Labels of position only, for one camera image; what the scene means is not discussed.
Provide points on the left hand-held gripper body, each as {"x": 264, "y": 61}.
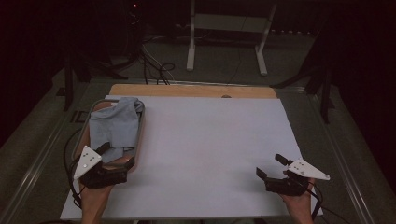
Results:
{"x": 88, "y": 161}

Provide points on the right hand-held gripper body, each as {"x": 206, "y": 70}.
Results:
{"x": 289, "y": 185}

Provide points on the light blue sleeveless garment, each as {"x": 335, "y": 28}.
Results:
{"x": 115, "y": 124}

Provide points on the pink basin with grey rim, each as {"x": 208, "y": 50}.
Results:
{"x": 139, "y": 137}

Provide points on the person's right hand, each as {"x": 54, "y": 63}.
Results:
{"x": 300, "y": 203}

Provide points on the person's left hand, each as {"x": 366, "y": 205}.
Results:
{"x": 93, "y": 200}

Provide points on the white table mat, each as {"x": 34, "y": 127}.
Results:
{"x": 202, "y": 149}

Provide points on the black metal stand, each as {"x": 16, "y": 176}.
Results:
{"x": 325, "y": 99}
{"x": 68, "y": 90}

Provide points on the small round brown knob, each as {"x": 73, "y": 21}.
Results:
{"x": 226, "y": 96}

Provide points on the white metal stand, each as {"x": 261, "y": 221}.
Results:
{"x": 191, "y": 46}

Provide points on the black floor frame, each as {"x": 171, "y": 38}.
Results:
{"x": 74, "y": 116}

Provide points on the metal floor rail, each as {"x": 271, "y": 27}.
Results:
{"x": 345, "y": 174}
{"x": 202, "y": 83}
{"x": 31, "y": 180}

